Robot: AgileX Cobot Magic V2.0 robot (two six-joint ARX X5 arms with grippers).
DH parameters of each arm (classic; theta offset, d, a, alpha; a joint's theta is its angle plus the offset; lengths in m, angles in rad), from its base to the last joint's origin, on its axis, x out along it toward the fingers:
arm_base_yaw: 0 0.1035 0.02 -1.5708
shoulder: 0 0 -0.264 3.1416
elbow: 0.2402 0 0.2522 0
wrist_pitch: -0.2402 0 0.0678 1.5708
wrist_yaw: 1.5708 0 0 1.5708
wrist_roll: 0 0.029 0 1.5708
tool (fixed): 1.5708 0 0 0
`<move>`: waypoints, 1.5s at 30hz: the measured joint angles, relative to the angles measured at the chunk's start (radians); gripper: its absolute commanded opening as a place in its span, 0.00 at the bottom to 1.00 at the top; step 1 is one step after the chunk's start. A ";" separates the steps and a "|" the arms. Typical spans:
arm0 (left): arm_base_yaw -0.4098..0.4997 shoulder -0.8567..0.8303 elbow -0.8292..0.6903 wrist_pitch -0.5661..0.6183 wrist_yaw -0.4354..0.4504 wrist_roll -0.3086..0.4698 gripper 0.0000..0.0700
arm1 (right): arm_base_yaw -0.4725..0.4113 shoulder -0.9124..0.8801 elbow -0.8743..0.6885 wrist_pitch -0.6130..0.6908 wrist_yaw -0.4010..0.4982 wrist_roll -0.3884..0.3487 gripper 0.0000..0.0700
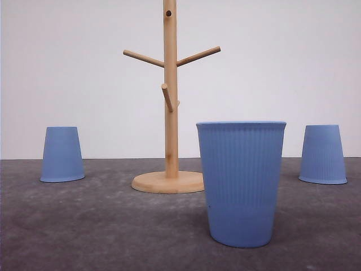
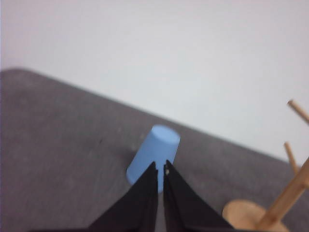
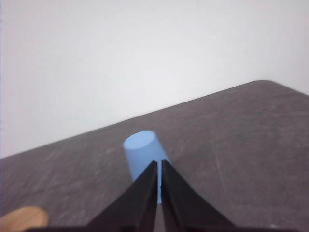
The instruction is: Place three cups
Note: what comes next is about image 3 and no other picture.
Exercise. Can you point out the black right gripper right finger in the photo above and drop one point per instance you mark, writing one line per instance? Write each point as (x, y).
(182, 210)

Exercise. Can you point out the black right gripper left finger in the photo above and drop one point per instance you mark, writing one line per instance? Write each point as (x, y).
(134, 211)

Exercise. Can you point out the blue ribbed cup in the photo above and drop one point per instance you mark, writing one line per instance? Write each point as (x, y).
(142, 148)

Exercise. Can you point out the wooden cup tree stand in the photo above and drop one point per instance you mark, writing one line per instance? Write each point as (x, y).
(24, 218)

